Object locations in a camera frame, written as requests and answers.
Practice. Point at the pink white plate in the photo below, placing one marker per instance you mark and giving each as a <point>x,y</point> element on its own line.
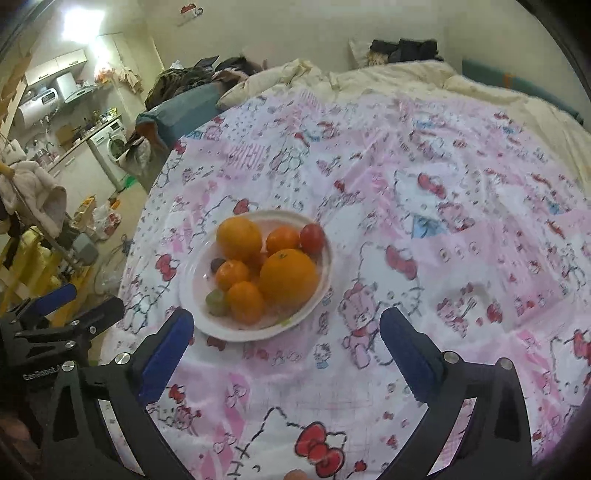
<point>240,330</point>

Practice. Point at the grey box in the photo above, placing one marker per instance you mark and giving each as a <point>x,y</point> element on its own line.
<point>84,248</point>

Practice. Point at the beige fleece coat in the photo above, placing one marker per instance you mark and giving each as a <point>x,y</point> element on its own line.
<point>32,194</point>

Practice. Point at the white washing machine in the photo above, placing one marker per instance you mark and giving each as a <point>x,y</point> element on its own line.
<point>111,147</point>

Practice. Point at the dark clothes pile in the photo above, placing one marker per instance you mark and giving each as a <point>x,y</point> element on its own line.
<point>178,83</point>

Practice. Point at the white red plastic bag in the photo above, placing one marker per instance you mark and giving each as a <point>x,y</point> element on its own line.
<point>107,221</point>

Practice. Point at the large mandarin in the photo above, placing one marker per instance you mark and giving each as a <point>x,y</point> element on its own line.
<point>239,237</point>

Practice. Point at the green grape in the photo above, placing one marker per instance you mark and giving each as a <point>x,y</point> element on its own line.
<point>215,302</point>

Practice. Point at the small mandarin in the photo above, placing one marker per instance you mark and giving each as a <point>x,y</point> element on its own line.
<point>244,302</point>
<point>232,274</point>
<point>282,240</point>

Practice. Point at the cream duvet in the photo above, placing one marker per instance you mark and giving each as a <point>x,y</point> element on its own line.
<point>392,78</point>

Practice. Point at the steel range hood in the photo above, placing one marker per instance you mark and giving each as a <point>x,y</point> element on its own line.
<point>71,87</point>

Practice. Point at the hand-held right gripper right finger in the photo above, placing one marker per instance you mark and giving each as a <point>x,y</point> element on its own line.
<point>411,355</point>

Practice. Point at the teal headboard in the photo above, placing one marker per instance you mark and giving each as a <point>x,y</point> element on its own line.
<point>512,78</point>

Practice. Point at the white water heater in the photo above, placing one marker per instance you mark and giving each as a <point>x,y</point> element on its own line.
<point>37,106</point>

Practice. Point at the big orange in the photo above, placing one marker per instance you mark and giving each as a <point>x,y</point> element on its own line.
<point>290,279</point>

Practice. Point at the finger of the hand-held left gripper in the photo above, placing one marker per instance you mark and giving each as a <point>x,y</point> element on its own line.
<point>99,316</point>
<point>53,297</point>

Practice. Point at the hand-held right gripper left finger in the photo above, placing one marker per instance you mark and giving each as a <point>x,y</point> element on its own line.
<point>161,355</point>

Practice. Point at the yellow wooden rack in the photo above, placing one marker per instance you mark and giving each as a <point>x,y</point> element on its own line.
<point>32,263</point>

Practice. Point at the pink cartoon printed blanket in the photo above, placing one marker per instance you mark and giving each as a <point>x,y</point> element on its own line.
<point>415,230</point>

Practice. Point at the white wall cabinets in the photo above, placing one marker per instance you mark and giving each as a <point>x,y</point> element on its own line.
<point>55,64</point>

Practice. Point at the black clothes heap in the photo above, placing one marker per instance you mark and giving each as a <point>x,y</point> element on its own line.
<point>406,50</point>

